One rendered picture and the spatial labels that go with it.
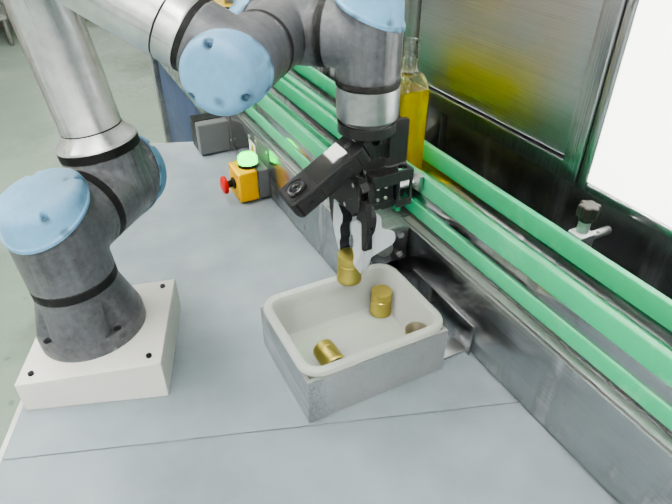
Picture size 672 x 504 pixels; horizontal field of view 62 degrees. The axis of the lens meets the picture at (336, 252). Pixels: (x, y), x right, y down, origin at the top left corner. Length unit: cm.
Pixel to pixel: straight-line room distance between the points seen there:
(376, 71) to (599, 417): 47
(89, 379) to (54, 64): 41
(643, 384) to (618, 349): 4
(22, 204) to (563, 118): 74
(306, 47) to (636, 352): 48
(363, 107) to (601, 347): 39
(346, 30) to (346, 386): 45
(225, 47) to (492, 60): 58
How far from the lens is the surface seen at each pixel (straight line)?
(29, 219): 77
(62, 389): 87
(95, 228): 80
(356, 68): 64
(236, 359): 89
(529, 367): 80
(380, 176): 70
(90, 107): 85
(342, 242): 79
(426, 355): 83
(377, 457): 77
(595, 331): 72
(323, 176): 67
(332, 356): 80
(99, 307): 83
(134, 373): 83
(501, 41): 99
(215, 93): 54
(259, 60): 54
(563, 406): 78
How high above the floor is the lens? 138
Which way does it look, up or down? 35 degrees down
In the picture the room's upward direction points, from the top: straight up
